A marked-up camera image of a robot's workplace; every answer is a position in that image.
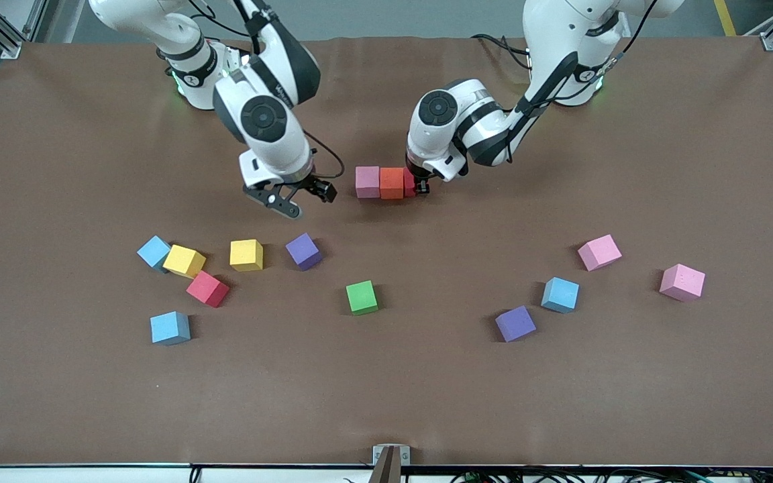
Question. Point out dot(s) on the red foam cube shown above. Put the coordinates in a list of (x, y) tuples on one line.
[(207, 288), (409, 184)]

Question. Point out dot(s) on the orange foam cube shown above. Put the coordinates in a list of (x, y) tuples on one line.
[(392, 183)]

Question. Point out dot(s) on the pink foam cube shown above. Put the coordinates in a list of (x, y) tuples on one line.
[(682, 282), (599, 252), (367, 182)]

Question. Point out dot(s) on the purple foam cube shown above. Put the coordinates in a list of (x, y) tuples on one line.
[(303, 250), (515, 323)]

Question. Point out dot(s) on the yellow foam cube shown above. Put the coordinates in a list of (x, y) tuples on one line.
[(184, 260), (246, 255)]

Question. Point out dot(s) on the green foam cube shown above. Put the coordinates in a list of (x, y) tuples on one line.
[(362, 298)]

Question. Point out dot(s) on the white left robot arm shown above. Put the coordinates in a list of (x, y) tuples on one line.
[(547, 27)]

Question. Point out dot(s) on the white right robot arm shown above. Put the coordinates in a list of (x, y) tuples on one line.
[(289, 151)]

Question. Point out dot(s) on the blue foam cube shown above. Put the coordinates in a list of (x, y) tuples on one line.
[(559, 294), (170, 327), (153, 250)]

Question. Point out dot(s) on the brown table mat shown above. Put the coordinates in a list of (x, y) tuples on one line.
[(386, 389)]

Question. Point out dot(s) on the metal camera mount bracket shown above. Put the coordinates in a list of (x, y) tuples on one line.
[(391, 463)]

